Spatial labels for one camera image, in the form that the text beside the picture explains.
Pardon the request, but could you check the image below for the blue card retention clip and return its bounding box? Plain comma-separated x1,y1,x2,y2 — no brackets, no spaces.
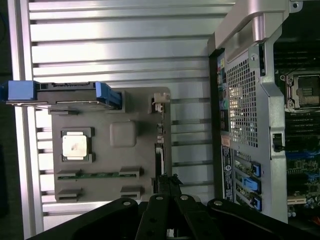
252,196,263,212
241,177,262,195
249,162,262,178

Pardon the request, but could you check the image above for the green loose RAM stick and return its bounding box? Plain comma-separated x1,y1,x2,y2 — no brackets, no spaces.
57,171,140,180

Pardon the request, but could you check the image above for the grey plastic parts rack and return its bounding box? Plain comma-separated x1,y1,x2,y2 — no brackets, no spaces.
48,86,173,204

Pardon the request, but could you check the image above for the silver CPU chip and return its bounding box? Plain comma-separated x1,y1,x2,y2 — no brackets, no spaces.
61,133,89,160

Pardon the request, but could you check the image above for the green motherboard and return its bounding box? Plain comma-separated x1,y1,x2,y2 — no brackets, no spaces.
273,42,320,213

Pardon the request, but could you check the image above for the grey open PC case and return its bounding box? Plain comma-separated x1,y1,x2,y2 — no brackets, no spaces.
206,0,320,225

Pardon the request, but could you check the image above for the metal CPU socket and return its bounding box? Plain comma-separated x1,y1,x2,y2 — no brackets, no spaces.
279,72,320,113

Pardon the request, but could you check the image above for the hard disk with blue rails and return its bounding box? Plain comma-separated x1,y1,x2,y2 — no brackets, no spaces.
0,79,124,111

